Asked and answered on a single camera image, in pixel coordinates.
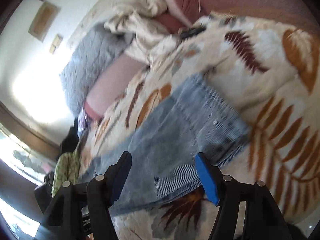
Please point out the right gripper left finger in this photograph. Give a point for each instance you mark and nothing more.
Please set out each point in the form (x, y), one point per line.
(102, 192)

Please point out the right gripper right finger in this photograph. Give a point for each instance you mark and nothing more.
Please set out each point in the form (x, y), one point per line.
(223, 191)

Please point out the blue denim pants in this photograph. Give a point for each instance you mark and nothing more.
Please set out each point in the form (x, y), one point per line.
(193, 119)

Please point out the black clothing pile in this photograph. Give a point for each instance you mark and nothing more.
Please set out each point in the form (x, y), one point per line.
(71, 140)

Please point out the green patterned folded quilt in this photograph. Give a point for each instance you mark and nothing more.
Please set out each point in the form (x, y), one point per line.
(67, 169)

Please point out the purple plastic bag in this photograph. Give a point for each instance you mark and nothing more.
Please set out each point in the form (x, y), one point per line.
(83, 122)

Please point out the pink quilted bolster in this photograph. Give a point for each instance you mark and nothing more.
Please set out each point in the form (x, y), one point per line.
(110, 85)

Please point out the leaf print fleece blanket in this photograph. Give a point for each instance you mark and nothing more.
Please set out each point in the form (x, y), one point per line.
(269, 71)

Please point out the grey quilted blanket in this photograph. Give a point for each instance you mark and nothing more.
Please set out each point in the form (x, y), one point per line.
(95, 52)

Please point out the cream floral sheet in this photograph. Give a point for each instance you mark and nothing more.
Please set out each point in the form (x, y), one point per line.
(152, 42)

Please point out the red pink quilted headboard cushion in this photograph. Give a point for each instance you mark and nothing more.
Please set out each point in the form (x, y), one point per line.
(184, 13)

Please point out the wooden window frame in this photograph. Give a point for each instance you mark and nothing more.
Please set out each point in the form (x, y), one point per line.
(29, 136)

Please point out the wall light switch plate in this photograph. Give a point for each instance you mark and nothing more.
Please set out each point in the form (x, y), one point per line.
(56, 43)

